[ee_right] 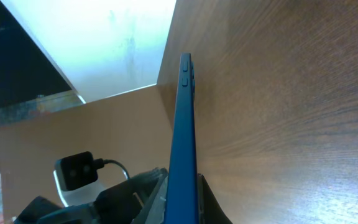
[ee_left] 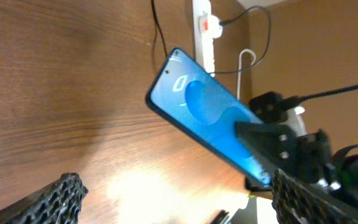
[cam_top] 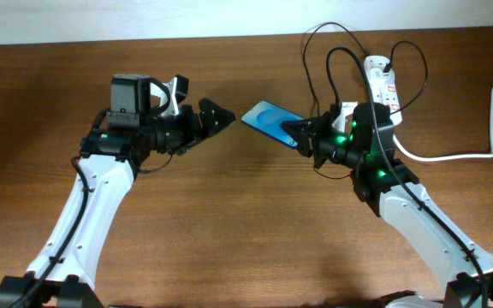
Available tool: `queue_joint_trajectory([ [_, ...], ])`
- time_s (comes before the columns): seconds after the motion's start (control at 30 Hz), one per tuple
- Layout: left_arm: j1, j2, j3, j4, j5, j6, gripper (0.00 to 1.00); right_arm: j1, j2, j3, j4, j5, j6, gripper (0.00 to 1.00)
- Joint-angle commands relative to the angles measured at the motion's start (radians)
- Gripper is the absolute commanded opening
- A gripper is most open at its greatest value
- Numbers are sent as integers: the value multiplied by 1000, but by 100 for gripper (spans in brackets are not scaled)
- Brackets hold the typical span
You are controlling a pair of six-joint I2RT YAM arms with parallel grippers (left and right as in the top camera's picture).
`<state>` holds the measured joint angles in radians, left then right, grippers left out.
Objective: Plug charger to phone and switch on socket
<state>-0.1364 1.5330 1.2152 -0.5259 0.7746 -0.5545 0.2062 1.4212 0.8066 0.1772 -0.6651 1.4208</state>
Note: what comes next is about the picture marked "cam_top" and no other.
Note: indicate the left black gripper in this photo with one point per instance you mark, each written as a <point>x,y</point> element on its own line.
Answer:
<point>194,130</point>

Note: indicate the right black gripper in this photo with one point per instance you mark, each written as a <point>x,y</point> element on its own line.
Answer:
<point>314,130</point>

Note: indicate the blue Galaxy smartphone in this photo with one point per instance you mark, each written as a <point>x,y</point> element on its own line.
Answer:
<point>267,118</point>

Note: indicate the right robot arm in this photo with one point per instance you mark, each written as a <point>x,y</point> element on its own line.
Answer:
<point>396,194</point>

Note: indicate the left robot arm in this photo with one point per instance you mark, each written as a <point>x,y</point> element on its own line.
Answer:
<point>107,166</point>

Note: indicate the white USB charger adapter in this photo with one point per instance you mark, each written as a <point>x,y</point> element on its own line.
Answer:
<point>377,77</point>

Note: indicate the white power strip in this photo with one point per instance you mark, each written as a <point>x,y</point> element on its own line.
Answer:
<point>387,94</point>

